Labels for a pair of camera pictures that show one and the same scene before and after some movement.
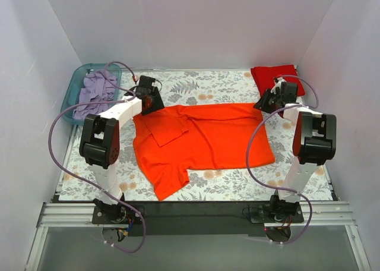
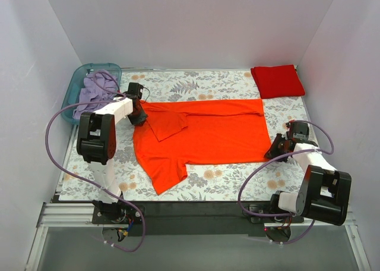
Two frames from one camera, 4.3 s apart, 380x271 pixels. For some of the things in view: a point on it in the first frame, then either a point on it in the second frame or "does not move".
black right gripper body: (265, 101) -> (276, 149)
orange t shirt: (171, 140) does not move
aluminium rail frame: (67, 214) does not move
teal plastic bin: (72, 97) does not move
